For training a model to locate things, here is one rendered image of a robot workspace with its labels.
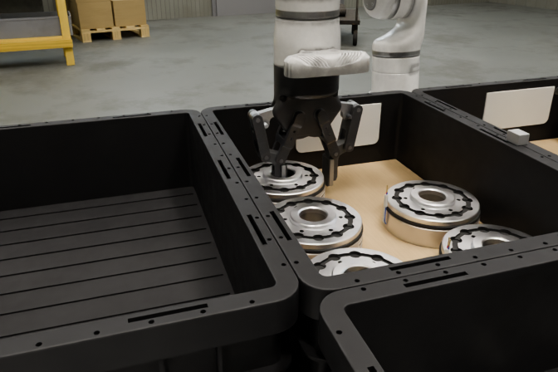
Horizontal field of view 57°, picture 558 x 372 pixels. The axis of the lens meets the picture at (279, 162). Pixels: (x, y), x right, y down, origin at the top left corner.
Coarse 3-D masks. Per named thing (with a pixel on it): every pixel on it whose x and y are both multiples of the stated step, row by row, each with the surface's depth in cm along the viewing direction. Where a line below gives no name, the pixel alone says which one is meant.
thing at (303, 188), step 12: (252, 168) 65; (264, 168) 65; (300, 168) 65; (312, 168) 65; (264, 180) 62; (300, 180) 62; (312, 180) 63; (276, 192) 59; (288, 192) 59; (300, 192) 59; (312, 192) 60
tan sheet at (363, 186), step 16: (384, 160) 76; (352, 176) 71; (368, 176) 71; (384, 176) 71; (400, 176) 71; (416, 176) 71; (336, 192) 66; (352, 192) 66; (368, 192) 66; (384, 192) 66; (368, 208) 62; (368, 224) 59; (368, 240) 56; (384, 240) 56; (400, 240) 56; (400, 256) 53; (416, 256) 53; (432, 256) 53
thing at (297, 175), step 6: (270, 168) 64; (288, 168) 64; (294, 168) 64; (264, 174) 62; (270, 174) 62; (294, 174) 62; (300, 174) 62; (270, 180) 61; (276, 180) 61; (282, 180) 61; (288, 180) 61; (294, 180) 61
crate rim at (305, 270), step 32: (352, 96) 71; (384, 96) 72; (416, 96) 71; (480, 128) 59; (544, 160) 50; (256, 192) 44; (288, 256) 35; (448, 256) 35; (480, 256) 35; (320, 288) 32
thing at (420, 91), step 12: (468, 84) 77; (480, 84) 77; (492, 84) 77; (504, 84) 78; (516, 84) 78; (528, 84) 79; (432, 96) 71; (456, 108) 66; (480, 120) 61; (504, 132) 58; (528, 144) 54; (552, 156) 51
